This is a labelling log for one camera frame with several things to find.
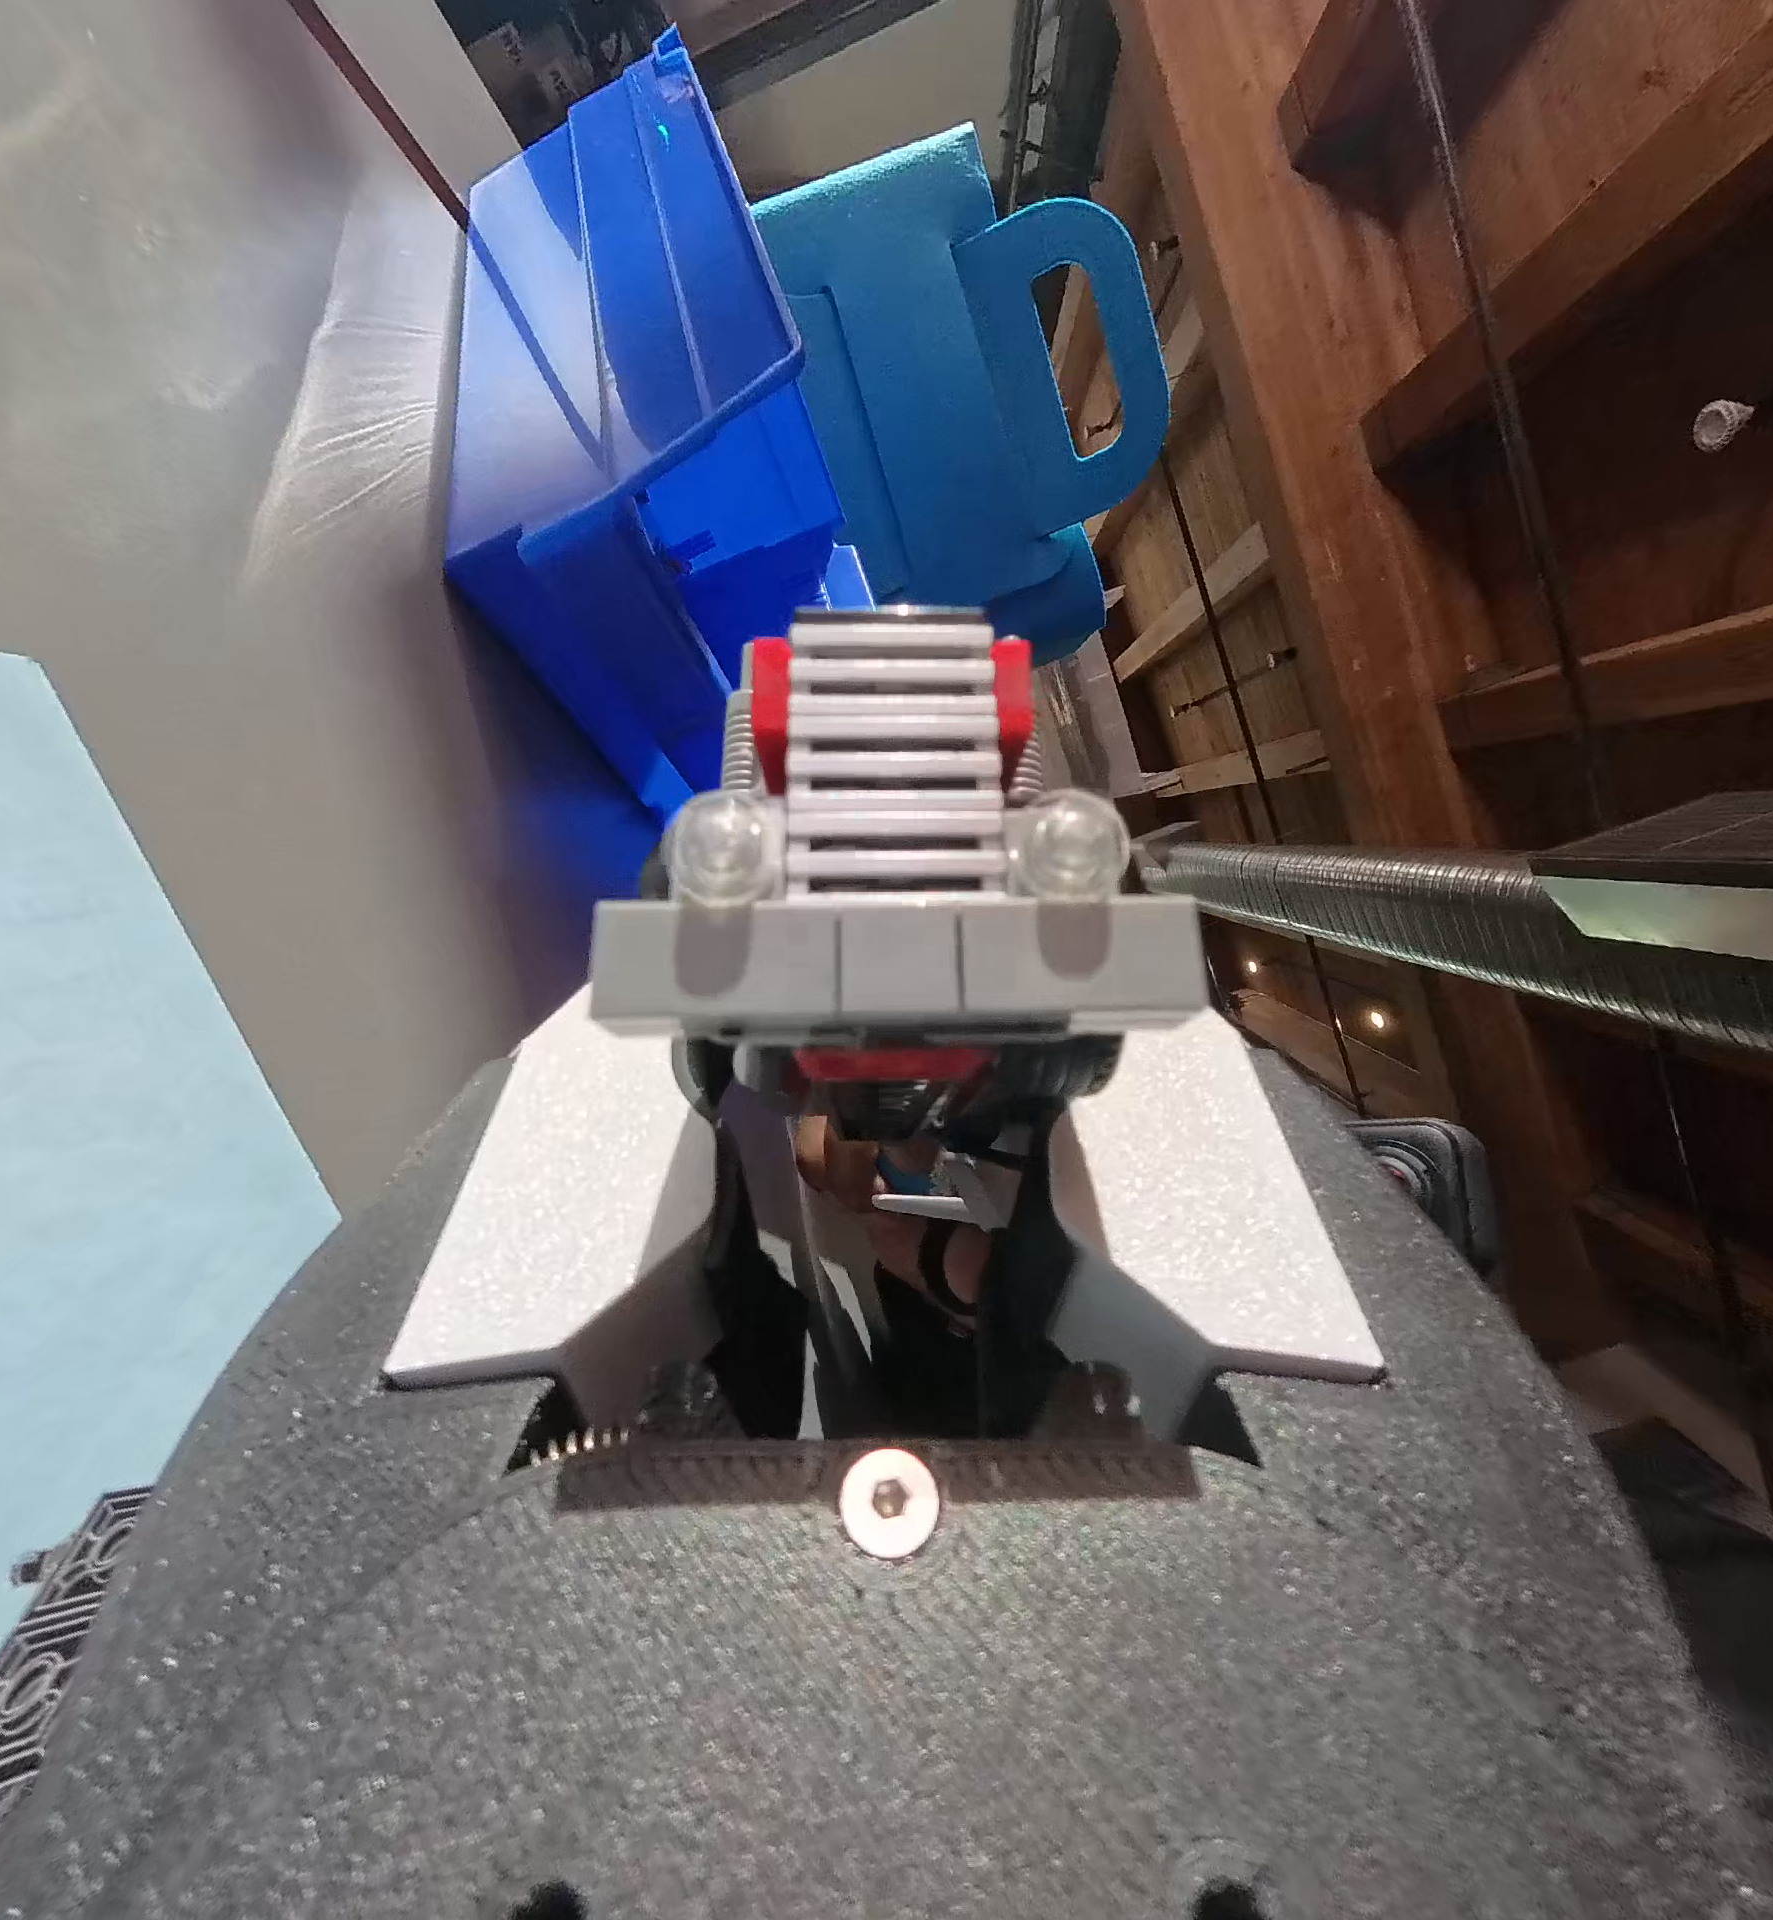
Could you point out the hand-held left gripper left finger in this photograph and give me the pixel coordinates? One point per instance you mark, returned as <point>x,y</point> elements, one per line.
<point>555,1199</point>

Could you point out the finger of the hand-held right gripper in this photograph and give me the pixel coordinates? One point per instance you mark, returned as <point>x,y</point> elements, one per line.
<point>977,1193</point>

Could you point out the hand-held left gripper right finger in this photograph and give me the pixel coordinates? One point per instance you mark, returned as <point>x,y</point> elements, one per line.
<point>1202,1199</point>

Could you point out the grey red toy brick truck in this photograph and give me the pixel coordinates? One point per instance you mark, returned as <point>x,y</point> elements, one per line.
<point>887,960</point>

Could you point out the person's right hand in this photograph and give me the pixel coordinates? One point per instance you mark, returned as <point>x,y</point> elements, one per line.
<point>823,1154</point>

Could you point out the black hard case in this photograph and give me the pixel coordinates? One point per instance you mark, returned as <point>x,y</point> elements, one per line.
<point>1427,1193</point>

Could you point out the clear plastic box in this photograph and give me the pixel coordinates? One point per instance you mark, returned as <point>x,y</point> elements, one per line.
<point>1095,727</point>

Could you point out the light blue instruction booklet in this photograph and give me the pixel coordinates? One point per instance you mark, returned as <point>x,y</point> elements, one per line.
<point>76,1050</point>

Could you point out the dark panel with pale edge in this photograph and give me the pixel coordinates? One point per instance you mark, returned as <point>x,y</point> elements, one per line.
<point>1682,840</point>

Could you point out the black patterned plate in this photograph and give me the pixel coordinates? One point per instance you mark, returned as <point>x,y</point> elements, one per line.
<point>17,1680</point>

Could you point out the blue plastic bin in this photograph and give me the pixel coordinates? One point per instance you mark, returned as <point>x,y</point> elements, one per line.
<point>555,451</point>

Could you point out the wooden shelving unit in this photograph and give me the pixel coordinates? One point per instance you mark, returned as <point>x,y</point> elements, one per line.
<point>1427,451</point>

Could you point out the small white knob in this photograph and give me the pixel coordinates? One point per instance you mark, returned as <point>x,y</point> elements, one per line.
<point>1722,424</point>

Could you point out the flexible metal duct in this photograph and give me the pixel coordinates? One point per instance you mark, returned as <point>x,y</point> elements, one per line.
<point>1427,931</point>

